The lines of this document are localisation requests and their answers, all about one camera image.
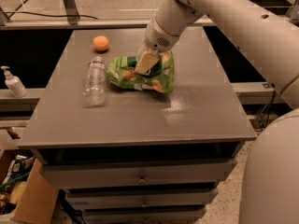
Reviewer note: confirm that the metal railing frame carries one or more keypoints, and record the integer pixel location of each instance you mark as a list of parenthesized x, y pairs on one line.
[(25, 14)]

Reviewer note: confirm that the clear plastic water bottle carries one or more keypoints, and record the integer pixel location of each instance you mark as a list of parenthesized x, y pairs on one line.
[(96, 82)]

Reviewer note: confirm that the green rice chip bag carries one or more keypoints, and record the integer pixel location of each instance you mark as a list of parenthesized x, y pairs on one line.
[(121, 72)]

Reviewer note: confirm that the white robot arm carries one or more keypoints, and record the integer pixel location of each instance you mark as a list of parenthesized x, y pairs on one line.
[(270, 186)]

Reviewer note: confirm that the brown cardboard box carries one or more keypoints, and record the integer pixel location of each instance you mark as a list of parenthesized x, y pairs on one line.
[(37, 202)]

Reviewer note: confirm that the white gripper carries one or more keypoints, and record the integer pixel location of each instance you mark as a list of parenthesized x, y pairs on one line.
[(157, 37)]

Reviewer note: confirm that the white pump dispenser bottle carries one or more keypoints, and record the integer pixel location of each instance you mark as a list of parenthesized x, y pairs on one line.
[(13, 83)]

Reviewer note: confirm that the grey drawer cabinet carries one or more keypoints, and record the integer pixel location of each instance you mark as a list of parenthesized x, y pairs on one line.
[(142, 157)]

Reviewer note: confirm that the orange fruit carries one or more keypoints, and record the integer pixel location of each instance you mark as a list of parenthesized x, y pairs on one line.
[(101, 43)]

